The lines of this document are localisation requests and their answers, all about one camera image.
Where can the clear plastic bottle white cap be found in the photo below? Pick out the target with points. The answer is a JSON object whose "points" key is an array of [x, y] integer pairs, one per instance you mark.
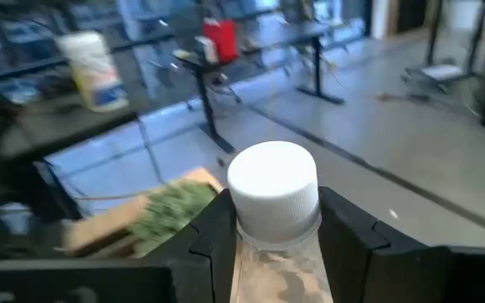
{"points": [[274, 189]]}

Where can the red box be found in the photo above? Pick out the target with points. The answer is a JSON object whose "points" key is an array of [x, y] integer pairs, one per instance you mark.
{"points": [[223, 40]]}

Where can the black background table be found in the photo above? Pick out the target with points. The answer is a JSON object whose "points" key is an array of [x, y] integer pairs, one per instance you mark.
{"points": [[317, 67], [206, 109]]}

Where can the green spiky plant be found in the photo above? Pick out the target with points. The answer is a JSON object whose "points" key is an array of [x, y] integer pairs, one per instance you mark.
{"points": [[171, 210]]}

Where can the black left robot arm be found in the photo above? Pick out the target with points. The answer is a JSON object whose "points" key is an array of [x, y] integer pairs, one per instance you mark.
{"points": [[36, 189]]}

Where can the black floor stand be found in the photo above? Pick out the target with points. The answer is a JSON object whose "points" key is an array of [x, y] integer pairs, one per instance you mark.
{"points": [[444, 73]]}

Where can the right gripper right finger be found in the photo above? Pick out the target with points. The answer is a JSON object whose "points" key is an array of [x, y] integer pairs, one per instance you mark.
{"points": [[394, 273]]}

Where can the black side desk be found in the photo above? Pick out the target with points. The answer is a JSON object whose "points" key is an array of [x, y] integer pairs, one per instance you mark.
{"points": [[57, 126]]}

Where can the white yellow wipes canister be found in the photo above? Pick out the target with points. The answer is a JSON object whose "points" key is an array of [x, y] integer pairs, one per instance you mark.
{"points": [[93, 71]]}

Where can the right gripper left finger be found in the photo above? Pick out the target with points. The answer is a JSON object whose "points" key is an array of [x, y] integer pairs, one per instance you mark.
{"points": [[120, 282]]}

